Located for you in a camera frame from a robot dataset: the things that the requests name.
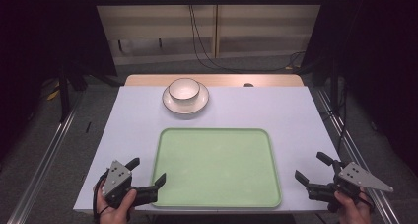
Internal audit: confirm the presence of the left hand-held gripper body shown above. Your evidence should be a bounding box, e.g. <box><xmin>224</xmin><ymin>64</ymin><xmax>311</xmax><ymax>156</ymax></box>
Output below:
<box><xmin>101</xmin><ymin>159</ymin><xmax>160</xmax><ymax>209</ymax></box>

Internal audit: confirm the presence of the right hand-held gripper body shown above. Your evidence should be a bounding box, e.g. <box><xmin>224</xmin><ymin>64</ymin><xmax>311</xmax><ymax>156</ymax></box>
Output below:
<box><xmin>307</xmin><ymin>159</ymin><xmax>394</xmax><ymax>214</ymax></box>

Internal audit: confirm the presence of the light green tray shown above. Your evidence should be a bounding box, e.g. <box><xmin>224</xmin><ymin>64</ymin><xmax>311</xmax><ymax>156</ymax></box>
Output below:
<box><xmin>150</xmin><ymin>127</ymin><xmax>283</xmax><ymax>209</ymax></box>

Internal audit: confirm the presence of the white plate with dark rim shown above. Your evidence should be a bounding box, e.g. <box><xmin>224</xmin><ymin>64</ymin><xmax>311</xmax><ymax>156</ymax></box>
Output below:
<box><xmin>162</xmin><ymin>82</ymin><xmax>210</xmax><ymax>115</ymax></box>

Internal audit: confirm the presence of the white bowl with dark rim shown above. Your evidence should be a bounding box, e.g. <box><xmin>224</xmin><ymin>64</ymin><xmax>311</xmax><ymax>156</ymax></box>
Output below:
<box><xmin>168</xmin><ymin>77</ymin><xmax>201</xmax><ymax>105</ymax></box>

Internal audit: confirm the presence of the person's right hand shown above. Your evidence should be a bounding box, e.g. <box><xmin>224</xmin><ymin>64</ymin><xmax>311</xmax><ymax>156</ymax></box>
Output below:
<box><xmin>333</xmin><ymin>187</ymin><xmax>373</xmax><ymax>224</ymax></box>

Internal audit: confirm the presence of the person's left hand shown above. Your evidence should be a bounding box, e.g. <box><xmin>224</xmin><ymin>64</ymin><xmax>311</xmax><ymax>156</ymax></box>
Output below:
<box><xmin>95</xmin><ymin>180</ymin><xmax>138</xmax><ymax>224</ymax></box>

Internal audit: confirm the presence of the white table cover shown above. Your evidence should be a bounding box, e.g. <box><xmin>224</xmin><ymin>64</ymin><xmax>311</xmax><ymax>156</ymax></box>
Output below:
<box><xmin>73</xmin><ymin>85</ymin><xmax>340</xmax><ymax>215</ymax></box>

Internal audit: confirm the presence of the black metal stand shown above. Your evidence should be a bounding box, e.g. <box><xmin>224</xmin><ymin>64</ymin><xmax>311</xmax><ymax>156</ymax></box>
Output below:
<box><xmin>58</xmin><ymin>64</ymin><xmax>73</xmax><ymax>123</ymax></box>
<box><xmin>329</xmin><ymin>57</ymin><xmax>340</xmax><ymax>114</ymax></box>

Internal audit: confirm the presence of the wooden table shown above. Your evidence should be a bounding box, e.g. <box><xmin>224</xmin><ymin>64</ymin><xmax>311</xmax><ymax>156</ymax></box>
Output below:
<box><xmin>124</xmin><ymin>73</ymin><xmax>306</xmax><ymax>88</ymax></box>

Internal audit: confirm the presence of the black curtain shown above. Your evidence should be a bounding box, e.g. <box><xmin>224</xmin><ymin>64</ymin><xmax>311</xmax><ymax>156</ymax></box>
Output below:
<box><xmin>301</xmin><ymin>0</ymin><xmax>418</xmax><ymax>178</ymax></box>
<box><xmin>0</xmin><ymin>0</ymin><xmax>118</xmax><ymax>164</ymax></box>

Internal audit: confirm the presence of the black horizontal bar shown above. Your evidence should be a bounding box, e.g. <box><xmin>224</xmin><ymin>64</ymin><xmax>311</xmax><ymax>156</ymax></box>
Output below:
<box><xmin>93</xmin><ymin>0</ymin><xmax>327</xmax><ymax>7</ymax></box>

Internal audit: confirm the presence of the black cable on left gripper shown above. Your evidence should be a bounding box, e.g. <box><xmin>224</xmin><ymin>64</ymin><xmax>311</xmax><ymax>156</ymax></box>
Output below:
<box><xmin>92</xmin><ymin>169</ymin><xmax>110</xmax><ymax>224</ymax></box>

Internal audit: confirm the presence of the metal floor rail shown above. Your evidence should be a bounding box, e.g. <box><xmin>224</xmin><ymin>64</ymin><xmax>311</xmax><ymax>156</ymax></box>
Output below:
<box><xmin>5</xmin><ymin>94</ymin><xmax>85</xmax><ymax>224</ymax></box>
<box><xmin>314</xmin><ymin>88</ymin><xmax>401</xmax><ymax>224</ymax></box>

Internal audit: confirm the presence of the black cable by rail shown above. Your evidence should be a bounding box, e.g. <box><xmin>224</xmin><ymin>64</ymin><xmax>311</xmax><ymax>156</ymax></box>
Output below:
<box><xmin>319</xmin><ymin>84</ymin><xmax>349</xmax><ymax>153</ymax></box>

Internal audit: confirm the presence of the black wall cable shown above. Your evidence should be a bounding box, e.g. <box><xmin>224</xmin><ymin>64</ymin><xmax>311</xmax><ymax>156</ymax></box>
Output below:
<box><xmin>186</xmin><ymin>0</ymin><xmax>231</xmax><ymax>72</ymax></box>
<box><xmin>187</xmin><ymin>0</ymin><xmax>307</xmax><ymax>74</ymax></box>

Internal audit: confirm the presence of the wooden wall post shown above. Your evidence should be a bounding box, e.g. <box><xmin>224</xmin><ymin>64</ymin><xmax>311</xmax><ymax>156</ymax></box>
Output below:
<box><xmin>211</xmin><ymin>0</ymin><xmax>221</xmax><ymax>59</ymax></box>

